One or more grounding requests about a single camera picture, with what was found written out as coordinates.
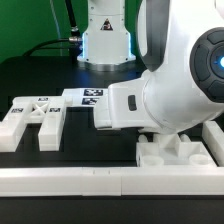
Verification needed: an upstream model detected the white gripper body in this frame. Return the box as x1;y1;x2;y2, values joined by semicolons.
93;78;157;131

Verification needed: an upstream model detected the white chair seat part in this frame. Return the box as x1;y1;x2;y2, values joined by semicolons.
136;134;216;167

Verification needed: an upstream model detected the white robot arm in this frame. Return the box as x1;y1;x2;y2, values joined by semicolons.
94;0;224;134

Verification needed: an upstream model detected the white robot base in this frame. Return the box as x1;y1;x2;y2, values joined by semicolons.
77;0;136;71

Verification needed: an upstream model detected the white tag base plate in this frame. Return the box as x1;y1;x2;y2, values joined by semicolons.
62;88;108;107

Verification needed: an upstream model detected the black cable with connector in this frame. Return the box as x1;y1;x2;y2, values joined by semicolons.
21;0;84;58

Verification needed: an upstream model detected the white right fence rail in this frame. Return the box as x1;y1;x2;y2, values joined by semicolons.
202;121;224;167

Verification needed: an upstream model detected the white fence rail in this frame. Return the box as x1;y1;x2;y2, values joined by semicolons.
0;166;224;197
202;121;224;167

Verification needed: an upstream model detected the white front fence rail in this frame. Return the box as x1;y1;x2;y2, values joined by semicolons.
0;166;224;197

